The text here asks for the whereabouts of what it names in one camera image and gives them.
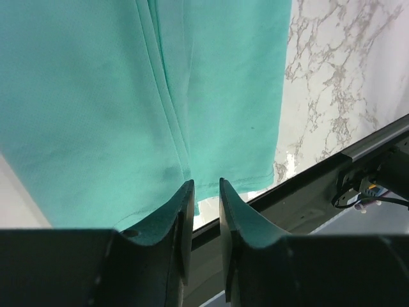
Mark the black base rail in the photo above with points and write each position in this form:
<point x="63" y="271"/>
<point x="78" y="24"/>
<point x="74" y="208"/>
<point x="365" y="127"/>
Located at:
<point x="309" y="199"/>

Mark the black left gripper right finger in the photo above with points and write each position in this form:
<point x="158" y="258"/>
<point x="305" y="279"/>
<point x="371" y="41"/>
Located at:
<point x="264" y="265"/>

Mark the teal t-shirt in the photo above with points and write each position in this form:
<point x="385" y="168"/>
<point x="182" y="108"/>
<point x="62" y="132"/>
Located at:
<point x="107" y="107"/>

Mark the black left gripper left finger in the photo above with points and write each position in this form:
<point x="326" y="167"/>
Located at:
<point x="144" y="265"/>

